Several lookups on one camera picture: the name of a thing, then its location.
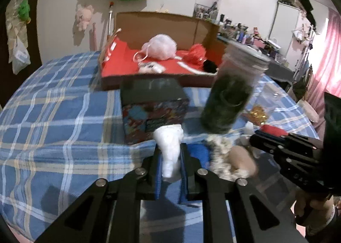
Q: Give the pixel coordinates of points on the pink curtain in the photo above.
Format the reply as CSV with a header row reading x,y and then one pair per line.
x,y
327,67

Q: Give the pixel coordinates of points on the white mesh bath pouf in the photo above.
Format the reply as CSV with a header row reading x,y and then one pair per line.
x,y
159,47

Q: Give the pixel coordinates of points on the small white plush toy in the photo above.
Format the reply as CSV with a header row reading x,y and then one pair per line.
x,y
150,67

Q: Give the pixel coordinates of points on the white cabinet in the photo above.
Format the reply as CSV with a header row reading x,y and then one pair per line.
x,y
286,24

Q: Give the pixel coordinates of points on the blue sponge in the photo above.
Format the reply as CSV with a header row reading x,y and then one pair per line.
x,y
198,155

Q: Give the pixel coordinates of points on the dark cloth covered dresser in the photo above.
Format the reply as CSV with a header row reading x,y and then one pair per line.
x,y
279,71

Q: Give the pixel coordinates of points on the tan felt pouch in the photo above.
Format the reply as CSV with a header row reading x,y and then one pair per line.
x,y
243,160

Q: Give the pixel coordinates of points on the pink stick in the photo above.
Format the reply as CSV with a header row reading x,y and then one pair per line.
x,y
94,37

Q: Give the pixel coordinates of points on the black fluffy scrunchie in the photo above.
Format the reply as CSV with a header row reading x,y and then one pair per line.
x,y
210,66

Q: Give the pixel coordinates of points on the glass jar with metal lid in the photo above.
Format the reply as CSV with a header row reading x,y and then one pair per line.
x,y
231,93

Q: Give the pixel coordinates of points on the green plush toy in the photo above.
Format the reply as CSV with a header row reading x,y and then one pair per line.
x,y
24,11

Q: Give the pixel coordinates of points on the red plush heart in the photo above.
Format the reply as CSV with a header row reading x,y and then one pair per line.
x,y
273,129

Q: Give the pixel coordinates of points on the white soft packet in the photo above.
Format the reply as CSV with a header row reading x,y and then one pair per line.
x,y
169,149

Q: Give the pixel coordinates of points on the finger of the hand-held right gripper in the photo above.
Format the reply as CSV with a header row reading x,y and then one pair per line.
x,y
298,142
279,151

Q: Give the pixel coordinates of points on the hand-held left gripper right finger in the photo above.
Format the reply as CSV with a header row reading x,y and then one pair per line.
x,y
183,176

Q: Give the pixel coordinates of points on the black clothing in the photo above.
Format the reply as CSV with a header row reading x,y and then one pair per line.
x,y
306,5

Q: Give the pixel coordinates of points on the row of cosmetic bottles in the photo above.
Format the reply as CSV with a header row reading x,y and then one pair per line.
x,y
239,32

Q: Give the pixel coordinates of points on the red mesh bath pouf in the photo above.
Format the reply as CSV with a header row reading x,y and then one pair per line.
x,y
196,55

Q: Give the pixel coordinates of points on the black box with colourful print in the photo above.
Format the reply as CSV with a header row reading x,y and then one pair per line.
x,y
151,109

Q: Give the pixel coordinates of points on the dark wooden door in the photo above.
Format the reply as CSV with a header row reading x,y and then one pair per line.
x,y
16,35

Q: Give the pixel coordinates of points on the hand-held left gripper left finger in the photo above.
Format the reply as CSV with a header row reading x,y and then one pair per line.
x,y
159,176

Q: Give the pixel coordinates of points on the blue plaid blanket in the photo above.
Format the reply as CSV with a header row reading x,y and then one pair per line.
x,y
66,115

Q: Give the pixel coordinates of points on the cardboard box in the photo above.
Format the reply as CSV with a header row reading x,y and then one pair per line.
x,y
159,23

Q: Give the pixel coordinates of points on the cream crochet scrunchie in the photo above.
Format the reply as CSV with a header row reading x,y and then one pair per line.
x,y
221,152

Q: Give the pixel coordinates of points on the white plastic bag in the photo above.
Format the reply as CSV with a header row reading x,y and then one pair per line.
x,y
20,56

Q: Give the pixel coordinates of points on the person's right hand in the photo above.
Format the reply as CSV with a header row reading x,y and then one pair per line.
x,y
322,211

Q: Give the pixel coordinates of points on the pink plush toy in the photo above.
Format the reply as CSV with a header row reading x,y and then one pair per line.
x,y
84,16

